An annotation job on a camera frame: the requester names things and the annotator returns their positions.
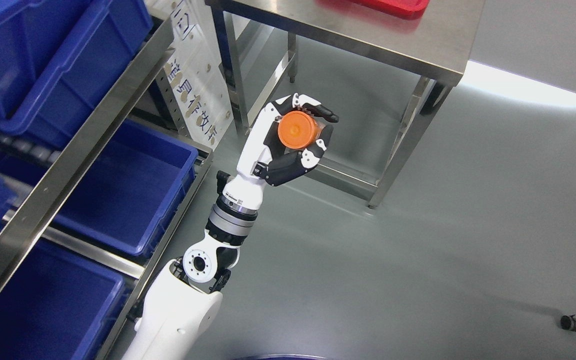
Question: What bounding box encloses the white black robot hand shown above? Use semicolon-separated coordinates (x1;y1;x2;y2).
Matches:
221;93;339;211

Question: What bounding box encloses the orange cylindrical capacitor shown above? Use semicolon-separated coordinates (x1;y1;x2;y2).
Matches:
278;110;323;150

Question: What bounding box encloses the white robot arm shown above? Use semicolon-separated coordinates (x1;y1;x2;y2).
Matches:
122;190;263;360

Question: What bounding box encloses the metal shelf rack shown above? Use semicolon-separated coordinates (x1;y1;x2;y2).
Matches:
0;18;213;360

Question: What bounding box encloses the white sign board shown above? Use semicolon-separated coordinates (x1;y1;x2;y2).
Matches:
145;0;233;150

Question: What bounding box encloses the blue bin lower middle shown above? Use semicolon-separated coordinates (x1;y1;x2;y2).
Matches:
53;119;199;259

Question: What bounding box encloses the stainless steel table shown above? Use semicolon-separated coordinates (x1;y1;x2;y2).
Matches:
205;0;485;209

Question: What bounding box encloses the red tray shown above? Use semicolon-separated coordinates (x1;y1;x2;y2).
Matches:
317;0;430;19

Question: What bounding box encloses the blue bin top middle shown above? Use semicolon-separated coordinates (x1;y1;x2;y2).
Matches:
0;0;153;150

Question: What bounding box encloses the blue bin upper left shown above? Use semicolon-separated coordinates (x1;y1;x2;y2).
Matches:
0;0;90;123

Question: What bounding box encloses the blue bin lower right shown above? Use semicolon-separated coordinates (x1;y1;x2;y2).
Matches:
0;240;130;360

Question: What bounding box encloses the caster wheel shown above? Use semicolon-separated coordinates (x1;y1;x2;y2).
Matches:
559;315;576;332

